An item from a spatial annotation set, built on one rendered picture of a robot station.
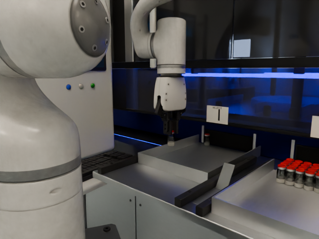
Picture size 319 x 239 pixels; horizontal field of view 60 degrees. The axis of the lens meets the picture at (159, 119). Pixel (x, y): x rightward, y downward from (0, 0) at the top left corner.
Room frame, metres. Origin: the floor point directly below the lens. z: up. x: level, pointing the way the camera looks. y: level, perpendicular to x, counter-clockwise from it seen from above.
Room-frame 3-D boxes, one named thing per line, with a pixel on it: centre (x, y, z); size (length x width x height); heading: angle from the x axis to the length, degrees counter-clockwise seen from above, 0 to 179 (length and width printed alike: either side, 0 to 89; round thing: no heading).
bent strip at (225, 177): (0.61, -0.13, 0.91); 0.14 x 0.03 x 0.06; 138
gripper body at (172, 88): (0.82, -0.03, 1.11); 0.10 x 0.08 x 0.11; 134
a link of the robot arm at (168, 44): (0.83, -0.03, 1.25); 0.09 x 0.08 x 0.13; 68
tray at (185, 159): (0.88, -0.14, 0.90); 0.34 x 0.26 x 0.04; 138
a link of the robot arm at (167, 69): (0.83, -0.04, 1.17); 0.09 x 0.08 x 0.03; 134
